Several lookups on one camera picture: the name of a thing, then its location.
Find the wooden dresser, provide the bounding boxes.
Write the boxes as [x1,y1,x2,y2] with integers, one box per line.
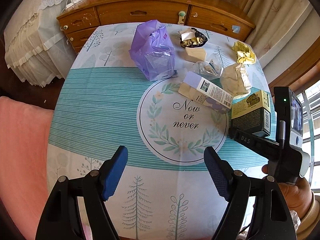
[56,0,256,55]

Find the crumpled beige paper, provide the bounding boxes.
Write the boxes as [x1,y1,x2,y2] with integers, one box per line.
[220,62,252,99]

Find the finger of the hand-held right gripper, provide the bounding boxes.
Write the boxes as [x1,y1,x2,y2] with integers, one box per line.
[229,127,279,161]

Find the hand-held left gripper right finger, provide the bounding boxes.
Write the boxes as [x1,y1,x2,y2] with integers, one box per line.
[204,146,298,240]

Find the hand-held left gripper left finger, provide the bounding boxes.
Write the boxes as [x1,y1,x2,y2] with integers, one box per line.
[35,145,129,240]

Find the beige leaf print curtain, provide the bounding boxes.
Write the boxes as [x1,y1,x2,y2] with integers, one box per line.
[240,0,313,68]

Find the purple plastic bag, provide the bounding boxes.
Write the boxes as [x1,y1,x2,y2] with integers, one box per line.
[129,20,176,82]

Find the black gold crumpled wrapper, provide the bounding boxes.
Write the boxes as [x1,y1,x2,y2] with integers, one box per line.
[178,27,209,48]

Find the person's right forearm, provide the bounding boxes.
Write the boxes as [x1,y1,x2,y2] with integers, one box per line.
[291,192,320,238]

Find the small clear wrapper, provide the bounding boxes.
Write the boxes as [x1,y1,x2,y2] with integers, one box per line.
[192,59,224,80]

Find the yellow paper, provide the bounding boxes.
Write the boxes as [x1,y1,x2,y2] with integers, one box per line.
[231,41,257,65]

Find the cream lace furniture cover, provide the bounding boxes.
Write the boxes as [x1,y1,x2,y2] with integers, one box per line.
[4,0,73,88]

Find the person's right hand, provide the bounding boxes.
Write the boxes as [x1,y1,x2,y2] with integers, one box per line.
[262,164,312,218]

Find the window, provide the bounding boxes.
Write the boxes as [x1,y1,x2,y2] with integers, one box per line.
[290,77,320,193]

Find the pink blanket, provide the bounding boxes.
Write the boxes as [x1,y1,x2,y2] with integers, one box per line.
[0,95,54,240]

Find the small cream box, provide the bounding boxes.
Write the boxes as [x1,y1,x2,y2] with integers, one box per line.
[185,47,207,63]

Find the green box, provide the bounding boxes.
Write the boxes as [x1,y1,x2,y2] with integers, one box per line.
[229,90,272,138]

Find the white power strip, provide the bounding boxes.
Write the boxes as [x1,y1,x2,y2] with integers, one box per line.
[64,0,87,9]

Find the tree print tablecloth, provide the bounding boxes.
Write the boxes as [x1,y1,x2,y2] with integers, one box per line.
[46,22,278,240]

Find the lilac white carton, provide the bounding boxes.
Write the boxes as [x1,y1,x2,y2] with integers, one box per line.
[178,71,233,114]

